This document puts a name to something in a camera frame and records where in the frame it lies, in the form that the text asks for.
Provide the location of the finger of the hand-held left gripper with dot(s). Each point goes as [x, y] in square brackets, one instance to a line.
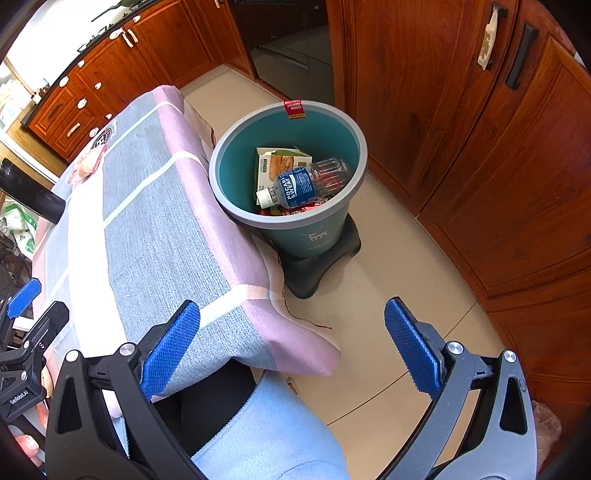
[23, 297]
[48, 323]

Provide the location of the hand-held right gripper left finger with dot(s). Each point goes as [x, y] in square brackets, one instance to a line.
[168, 350]

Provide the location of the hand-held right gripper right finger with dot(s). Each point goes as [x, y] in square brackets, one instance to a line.
[411, 346]

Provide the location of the clear bottle with blue label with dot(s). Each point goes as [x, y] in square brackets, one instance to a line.
[295, 182]

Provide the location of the teal plastic trash bin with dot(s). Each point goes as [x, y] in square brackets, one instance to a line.
[240, 152]

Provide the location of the green cardboard box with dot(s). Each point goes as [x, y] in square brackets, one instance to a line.
[277, 164]

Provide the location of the person's left hand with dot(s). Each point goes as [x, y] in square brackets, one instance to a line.
[27, 445]

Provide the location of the green white plastic bag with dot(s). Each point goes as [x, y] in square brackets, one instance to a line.
[18, 226]

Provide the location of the black glossy chair back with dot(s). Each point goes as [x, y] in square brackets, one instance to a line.
[32, 194]

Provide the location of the black plastic stool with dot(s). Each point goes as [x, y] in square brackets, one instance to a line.
[314, 272]

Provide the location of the light blue garment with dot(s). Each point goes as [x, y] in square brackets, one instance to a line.
[277, 438]

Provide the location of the plaid pink grey tablecloth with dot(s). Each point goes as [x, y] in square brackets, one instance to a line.
[138, 207]

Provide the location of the packaged bread bun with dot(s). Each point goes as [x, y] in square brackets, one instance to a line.
[90, 164]

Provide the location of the clear plastic bag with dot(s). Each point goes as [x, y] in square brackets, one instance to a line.
[547, 424]

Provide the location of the wooden door cabinet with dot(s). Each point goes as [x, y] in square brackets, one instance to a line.
[438, 115]

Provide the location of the wooden drawer cabinet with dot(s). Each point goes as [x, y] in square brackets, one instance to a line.
[152, 50]

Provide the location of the black built-in oven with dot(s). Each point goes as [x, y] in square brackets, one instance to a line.
[295, 60]

